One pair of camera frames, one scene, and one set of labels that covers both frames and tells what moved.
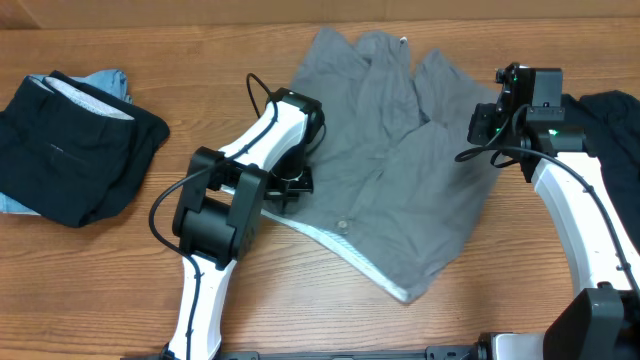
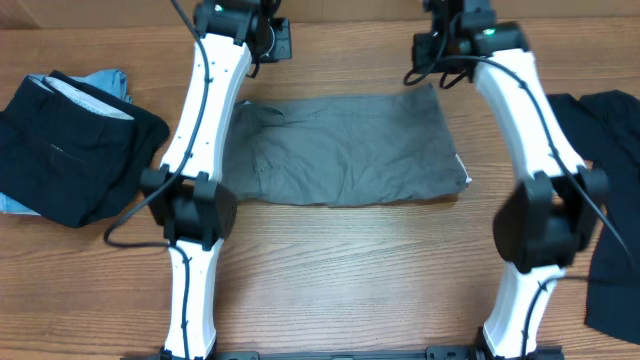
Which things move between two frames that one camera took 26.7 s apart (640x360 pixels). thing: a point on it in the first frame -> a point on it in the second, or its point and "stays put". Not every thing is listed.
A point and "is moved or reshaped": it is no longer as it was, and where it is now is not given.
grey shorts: (388, 187) is moved or reshaped
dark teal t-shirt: (611, 120) stays put
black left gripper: (291, 185) -> (279, 38)
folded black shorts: (72, 153) stays put
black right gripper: (482, 124) -> (422, 48)
